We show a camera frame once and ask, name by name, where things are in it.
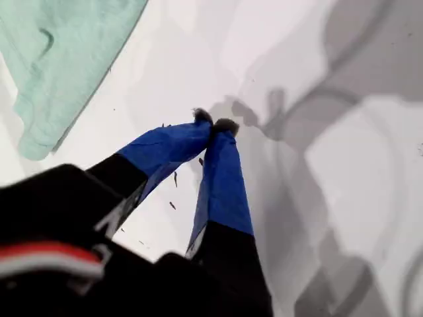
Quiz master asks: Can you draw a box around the pale green T-shirt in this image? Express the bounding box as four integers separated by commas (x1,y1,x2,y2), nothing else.
0,0,150,162

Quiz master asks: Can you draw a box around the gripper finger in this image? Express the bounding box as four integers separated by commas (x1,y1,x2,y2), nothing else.
184,118,276,317
85,108,214,239

